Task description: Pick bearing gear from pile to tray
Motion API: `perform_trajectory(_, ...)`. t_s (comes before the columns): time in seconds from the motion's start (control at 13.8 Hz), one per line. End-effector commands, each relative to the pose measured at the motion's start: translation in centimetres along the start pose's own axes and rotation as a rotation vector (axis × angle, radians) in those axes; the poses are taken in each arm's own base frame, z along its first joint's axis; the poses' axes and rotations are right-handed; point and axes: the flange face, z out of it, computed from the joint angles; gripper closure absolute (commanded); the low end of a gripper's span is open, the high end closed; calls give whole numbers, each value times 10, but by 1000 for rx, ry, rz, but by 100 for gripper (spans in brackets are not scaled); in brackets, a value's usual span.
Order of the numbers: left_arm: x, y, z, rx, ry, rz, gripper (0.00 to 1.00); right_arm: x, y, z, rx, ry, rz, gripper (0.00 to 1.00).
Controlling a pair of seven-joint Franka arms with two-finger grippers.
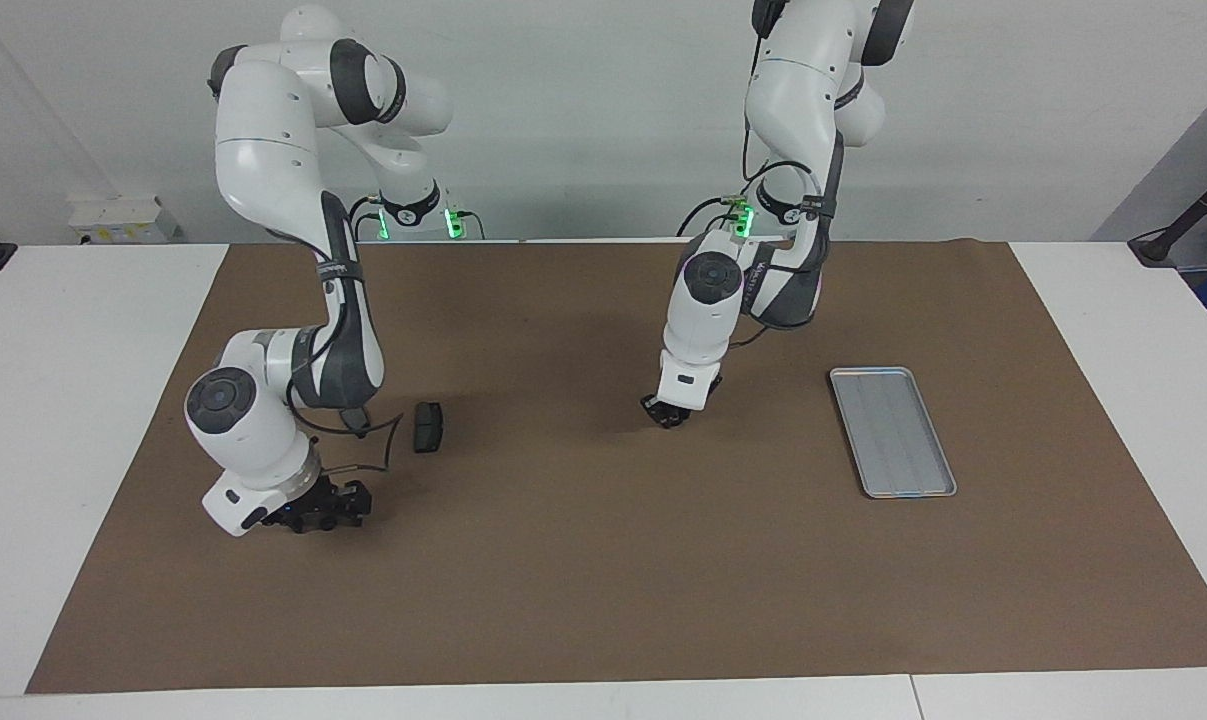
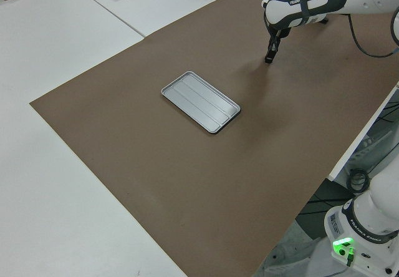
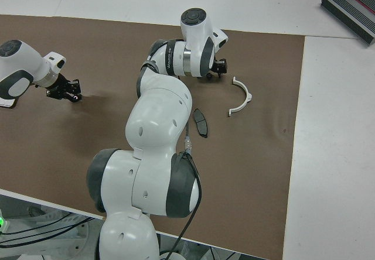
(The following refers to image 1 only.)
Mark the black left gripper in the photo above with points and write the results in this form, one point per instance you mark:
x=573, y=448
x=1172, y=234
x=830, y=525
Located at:
x=688, y=410

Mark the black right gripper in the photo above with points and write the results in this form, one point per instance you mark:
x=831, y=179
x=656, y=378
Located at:
x=318, y=510

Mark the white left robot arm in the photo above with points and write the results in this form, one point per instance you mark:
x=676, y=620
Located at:
x=793, y=90

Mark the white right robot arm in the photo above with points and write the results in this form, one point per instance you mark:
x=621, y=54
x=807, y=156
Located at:
x=263, y=130

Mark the silver metal tray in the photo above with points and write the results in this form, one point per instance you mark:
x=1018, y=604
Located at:
x=893, y=435

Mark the dark rectangular brake pad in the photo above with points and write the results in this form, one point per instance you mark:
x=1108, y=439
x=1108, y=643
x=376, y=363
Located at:
x=428, y=428

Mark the brown table mat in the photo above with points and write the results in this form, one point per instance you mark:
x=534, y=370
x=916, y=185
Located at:
x=603, y=560

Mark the white power strip box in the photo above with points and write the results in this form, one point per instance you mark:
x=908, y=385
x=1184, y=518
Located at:
x=123, y=222

